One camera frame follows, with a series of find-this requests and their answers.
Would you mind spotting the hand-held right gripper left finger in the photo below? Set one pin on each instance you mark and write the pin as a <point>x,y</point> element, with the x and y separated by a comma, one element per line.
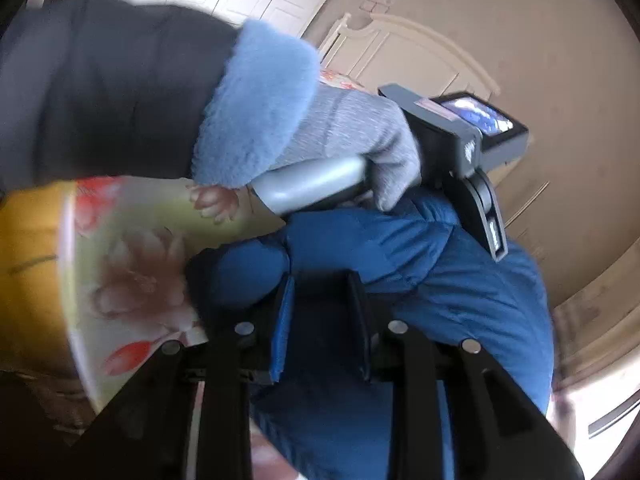
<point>281,330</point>

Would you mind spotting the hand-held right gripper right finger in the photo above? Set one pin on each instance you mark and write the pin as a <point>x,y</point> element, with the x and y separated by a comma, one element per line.
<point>361,330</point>

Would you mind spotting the blue quilted jacket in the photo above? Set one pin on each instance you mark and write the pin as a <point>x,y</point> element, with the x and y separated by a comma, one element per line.
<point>475,310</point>

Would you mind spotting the person's left hand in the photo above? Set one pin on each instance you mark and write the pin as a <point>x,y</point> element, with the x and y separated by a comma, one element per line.
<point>350,120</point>

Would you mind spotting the pink floral cloth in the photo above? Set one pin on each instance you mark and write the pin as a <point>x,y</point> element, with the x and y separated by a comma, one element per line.
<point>340,80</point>

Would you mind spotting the pale floral bedsheet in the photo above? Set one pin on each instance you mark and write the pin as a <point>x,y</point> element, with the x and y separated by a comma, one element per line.
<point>135,240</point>

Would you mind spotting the cream carved furniture panel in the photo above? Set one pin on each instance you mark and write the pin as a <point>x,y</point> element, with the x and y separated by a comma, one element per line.
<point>595,320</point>

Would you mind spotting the yellow floral blanket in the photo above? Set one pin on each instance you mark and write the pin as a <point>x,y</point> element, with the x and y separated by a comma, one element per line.
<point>30,240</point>

